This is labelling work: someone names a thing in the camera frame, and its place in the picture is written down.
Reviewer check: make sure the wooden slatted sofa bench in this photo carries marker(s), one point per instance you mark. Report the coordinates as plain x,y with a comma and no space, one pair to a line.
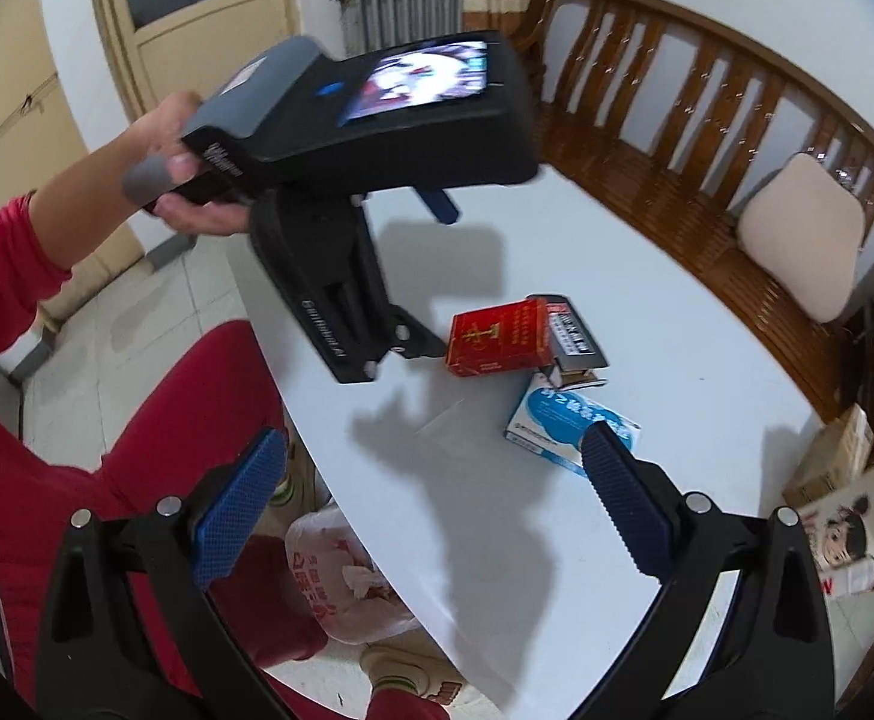
707,90

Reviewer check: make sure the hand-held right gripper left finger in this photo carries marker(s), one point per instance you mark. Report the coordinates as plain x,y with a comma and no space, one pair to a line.
238,510

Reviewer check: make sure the person's right leg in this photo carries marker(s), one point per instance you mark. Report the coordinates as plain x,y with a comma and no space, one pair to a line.
272,607

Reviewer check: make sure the yellow framed balcony door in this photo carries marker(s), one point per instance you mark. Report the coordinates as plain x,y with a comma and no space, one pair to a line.
204,52

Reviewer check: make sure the beige back cushion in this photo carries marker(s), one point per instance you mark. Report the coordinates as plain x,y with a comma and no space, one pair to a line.
801,236

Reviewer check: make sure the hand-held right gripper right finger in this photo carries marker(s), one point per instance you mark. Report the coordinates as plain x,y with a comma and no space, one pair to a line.
628,499

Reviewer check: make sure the white tissue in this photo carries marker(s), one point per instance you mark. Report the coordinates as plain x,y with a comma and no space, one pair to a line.
366,583

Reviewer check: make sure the person's left leg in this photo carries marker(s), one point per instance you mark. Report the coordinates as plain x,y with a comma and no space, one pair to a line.
182,405

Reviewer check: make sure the person's left forearm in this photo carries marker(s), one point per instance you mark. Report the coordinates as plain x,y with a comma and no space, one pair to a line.
24,262

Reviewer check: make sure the person's left white shoe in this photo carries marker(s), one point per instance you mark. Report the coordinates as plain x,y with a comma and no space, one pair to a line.
294,480

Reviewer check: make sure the red print plastic bag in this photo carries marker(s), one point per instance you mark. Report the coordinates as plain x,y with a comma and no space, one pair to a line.
332,585

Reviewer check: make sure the person's right white shoe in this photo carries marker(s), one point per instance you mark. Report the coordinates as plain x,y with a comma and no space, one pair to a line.
414,671

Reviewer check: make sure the black and white box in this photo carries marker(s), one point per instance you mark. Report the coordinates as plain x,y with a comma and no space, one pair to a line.
572,337

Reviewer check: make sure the person's white shoe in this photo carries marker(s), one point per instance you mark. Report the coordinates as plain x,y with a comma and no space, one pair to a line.
294,480
414,671

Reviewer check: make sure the red cigarette box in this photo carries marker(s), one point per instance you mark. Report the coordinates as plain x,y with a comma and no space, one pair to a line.
497,337

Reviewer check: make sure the grey radiator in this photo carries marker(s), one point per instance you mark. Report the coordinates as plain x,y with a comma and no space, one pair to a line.
399,15

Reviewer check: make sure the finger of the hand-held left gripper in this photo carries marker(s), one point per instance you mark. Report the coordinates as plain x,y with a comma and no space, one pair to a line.
414,334
443,208

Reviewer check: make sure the beige wooden panel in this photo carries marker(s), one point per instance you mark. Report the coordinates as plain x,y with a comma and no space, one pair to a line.
9,105

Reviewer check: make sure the person's leg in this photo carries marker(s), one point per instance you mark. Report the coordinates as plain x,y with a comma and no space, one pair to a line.
272,607
182,405

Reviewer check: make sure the cartoon print white tumbler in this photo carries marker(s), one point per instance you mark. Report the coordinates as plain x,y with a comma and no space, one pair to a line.
857,532

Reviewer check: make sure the light blue medicine box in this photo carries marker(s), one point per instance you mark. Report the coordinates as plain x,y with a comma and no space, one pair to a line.
553,420

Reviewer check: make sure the brown tissue box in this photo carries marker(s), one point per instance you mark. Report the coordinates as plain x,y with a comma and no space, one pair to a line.
831,457

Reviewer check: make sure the person's left hand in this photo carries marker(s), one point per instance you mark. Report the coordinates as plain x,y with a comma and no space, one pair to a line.
197,214

